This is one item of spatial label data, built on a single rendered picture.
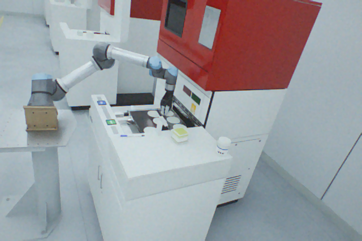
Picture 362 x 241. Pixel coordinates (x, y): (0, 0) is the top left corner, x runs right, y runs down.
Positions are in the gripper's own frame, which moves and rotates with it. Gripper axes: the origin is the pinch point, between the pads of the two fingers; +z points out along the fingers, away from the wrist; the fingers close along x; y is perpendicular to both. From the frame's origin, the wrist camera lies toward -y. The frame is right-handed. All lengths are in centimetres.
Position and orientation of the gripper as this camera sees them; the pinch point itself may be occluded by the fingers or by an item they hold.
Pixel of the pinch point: (164, 114)
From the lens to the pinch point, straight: 187.9
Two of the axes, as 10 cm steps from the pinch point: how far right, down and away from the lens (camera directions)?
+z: -1.8, 8.6, 4.7
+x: -9.1, -3.3, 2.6
